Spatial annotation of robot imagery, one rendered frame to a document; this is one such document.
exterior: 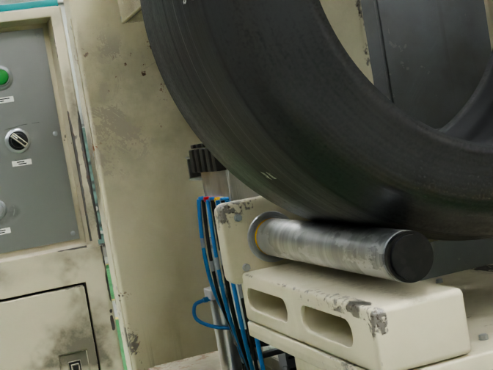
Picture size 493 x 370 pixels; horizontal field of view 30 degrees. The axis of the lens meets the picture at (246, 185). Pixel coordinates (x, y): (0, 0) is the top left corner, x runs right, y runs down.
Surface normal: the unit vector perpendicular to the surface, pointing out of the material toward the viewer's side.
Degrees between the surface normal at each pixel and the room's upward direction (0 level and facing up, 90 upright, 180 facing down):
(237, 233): 90
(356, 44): 90
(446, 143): 100
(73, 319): 90
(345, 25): 90
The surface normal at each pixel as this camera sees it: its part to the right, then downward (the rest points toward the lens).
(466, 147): 0.28, 0.18
